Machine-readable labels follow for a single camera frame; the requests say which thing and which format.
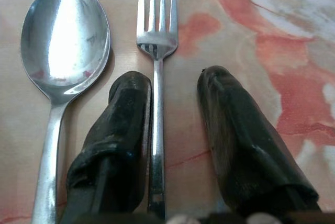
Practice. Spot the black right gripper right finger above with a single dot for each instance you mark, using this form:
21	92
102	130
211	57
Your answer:
243	143

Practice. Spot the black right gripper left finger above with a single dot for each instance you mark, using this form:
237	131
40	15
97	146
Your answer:
117	135

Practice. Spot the stainless steel fork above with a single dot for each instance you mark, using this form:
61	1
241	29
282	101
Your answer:
157	103

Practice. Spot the stainless steel spoon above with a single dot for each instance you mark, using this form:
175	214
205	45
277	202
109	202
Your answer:
65	38

